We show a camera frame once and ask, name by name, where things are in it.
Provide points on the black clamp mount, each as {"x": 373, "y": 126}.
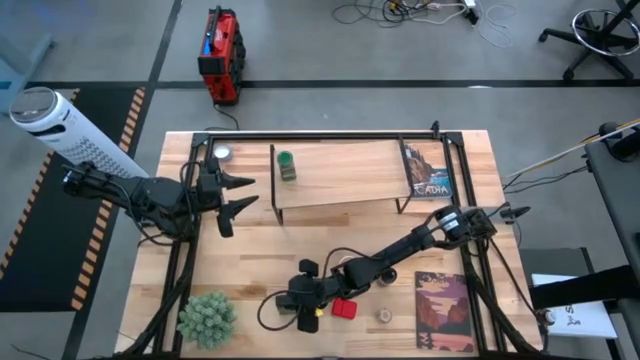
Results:
{"x": 514, "y": 212}

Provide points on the black flat bar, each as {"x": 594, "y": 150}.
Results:
{"x": 585, "y": 290}

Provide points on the small round grey pot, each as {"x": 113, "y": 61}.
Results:
{"x": 223, "y": 152}

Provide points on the white paper sheet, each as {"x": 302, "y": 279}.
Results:
{"x": 585, "y": 322}

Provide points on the purple canyon poster card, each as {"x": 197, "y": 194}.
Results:
{"x": 444, "y": 310}

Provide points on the small white round cap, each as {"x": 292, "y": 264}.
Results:
{"x": 548, "y": 316}

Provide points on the green artificial potted plant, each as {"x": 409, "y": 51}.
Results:
{"x": 207, "y": 320}

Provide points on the red black portable power station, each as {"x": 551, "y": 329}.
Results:
{"x": 220, "y": 55}

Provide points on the grey side table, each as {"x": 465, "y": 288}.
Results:
{"x": 620, "y": 200}

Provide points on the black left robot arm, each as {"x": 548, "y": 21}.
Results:
{"x": 150, "y": 197}

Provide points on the black aluminium table frame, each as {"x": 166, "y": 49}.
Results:
{"x": 260, "y": 136}

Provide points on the green-lidded spice jar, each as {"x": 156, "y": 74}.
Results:
{"x": 286, "y": 159}

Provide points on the paprika tin red lid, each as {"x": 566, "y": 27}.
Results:
{"x": 344, "y": 309}

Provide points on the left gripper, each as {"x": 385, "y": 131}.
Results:
{"x": 207, "y": 192}

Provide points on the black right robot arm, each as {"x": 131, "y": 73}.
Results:
{"x": 395, "y": 247}

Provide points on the black mat orange stripes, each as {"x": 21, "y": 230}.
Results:
{"x": 50, "y": 240}

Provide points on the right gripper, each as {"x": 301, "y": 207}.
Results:
{"x": 310, "y": 291}

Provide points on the pale blue furniture piece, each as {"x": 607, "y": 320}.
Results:
{"x": 20, "y": 65}

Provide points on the black power adapter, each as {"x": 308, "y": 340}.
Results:
{"x": 471, "y": 16}

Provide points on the white tower fan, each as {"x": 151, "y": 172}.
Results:
{"x": 55, "y": 125}

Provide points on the dark green pepper tin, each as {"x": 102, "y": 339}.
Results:
{"x": 285, "y": 304}

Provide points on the black office chair base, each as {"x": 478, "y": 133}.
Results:
{"x": 606, "y": 34}

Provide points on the Acadia poster card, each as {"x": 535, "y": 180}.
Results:
{"x": 425, "y": 170}

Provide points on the white power adapter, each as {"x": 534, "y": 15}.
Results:
{"x": 470, "y": 2}

